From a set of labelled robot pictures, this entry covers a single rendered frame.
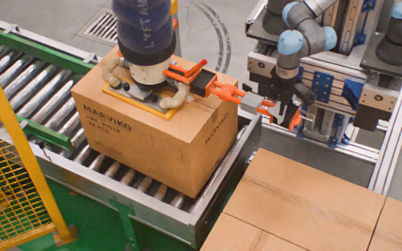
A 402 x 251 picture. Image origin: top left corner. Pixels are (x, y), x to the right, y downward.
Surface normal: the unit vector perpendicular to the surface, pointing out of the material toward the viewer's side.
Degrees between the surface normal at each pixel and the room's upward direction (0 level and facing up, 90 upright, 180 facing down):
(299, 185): 0
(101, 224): 0
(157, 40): 75
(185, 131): 0
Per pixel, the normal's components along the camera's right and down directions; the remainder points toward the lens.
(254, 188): -0.04, -0.65
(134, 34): -0.04, 0.61
